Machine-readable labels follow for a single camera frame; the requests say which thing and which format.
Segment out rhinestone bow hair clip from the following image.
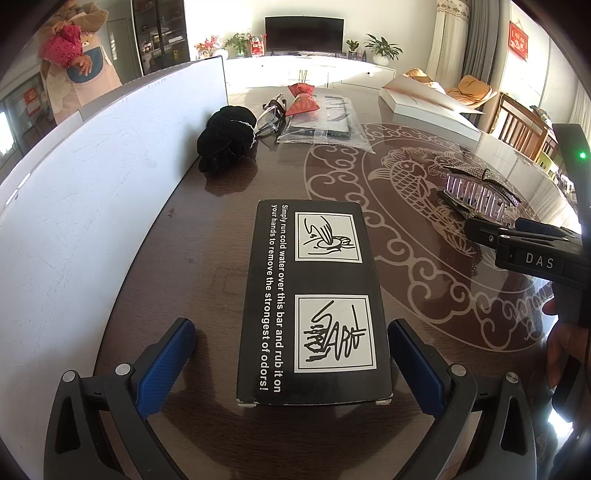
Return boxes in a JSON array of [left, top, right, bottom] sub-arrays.
[[436, 165, 522, 222]]

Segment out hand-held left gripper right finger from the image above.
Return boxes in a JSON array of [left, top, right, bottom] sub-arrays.
[[387, 318, 539, 480]]

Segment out white cardboard bin wall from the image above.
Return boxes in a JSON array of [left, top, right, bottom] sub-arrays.
[[0, 58, 228, 462]]

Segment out beige curtain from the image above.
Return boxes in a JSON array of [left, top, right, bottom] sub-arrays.
[[427, 0, 485, 86]]

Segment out white tv cabinet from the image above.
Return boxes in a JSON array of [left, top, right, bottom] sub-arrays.
[[225, 54, 398, 90]]

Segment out dark glass cabinet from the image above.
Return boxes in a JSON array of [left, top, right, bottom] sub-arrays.
[[130, 0, 190, 77]]

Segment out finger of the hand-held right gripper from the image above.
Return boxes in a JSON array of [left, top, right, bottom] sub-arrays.
[[464, 217, 509, 253], [512, 218, 583, 241]]

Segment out large orange cushion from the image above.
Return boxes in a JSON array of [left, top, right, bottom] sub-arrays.
[[445, 75, 498, 109]]

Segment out eyeglasses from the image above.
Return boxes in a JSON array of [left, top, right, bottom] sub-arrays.
[[252, 93, 289, 139]]

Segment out white flat box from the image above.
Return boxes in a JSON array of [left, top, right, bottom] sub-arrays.
[[379, 76, 483, 141]]

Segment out wooden chair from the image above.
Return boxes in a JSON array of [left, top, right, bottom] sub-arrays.
[[490, 92, 559, 160]]

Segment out leafy potted plant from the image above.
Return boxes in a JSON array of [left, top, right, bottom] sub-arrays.
[[225, 32, 252, 58]]

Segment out red fabric pouch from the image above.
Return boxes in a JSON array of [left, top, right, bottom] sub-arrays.
[[285, 84, 318, 117]]

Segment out person's right hand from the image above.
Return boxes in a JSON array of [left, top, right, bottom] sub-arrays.
[[541, 295, 585, 393]]

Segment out large potted plant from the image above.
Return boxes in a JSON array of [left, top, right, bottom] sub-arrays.
[[365, 33, 403, 65]]

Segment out red flower arrangement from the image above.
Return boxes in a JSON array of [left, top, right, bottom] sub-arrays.
[[194, 34, 222, 58]]

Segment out television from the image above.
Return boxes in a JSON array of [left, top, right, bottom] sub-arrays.
[[264, 16, 345, 51]]

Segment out red wall poster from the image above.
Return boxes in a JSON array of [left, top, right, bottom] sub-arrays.
[[508, 21, 529, 61]]

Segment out black printed box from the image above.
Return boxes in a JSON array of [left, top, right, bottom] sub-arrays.
[[236, 199, 394, 408]]

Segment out bagged phone screen protector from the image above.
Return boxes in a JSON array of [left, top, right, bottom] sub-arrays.
[[276, 95, 377, 153]]

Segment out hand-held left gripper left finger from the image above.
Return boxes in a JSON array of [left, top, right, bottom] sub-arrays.
[[44, 318, 197, 480]]

